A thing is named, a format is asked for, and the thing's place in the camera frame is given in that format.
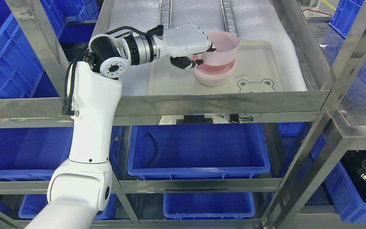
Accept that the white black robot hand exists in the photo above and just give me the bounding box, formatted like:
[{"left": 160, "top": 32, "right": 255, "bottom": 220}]
[{"left": 154, "top": 24, "right": 216, "bottom": 70}]

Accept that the pink plastic bowl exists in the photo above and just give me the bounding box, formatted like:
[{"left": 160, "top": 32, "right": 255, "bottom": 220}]
[{"left": 197, "top": 31, "right": 240, "bottom": 66}]

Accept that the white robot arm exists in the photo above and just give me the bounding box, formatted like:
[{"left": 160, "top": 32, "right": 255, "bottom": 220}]
[{"left": 26, "top": 25, "right": 176, "bottom": 229}]

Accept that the pink bowl stack on tray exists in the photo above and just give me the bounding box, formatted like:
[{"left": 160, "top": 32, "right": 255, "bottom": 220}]
[{"left": 194, "top": 59, "right": 236, "bottom": 87}]

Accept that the steel shelf rack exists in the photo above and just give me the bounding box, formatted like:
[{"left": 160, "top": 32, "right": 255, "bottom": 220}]
[{"left": 0, "top": 0, "right": 366, "bottom": 229}]

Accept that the blue crate bottom middle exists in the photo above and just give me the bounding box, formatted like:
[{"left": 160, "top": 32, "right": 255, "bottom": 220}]
[{"left": 163, "top": 192, "right": 256, "bottom": 220}]

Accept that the cream tray bear print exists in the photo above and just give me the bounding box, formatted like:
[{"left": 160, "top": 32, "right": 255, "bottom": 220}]
[{"left": 148, "top": 40, "right": 286, "bottom": 95}]

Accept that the blue crate below tray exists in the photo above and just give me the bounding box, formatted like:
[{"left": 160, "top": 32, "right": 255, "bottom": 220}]
[{"left": 127, "top": 123, "right": 271, "bottom": 181}]

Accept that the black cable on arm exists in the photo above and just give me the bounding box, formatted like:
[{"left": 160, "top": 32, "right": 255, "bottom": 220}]
[{"left": 61, "top": 25, "right": 164, "bottom": 115}]

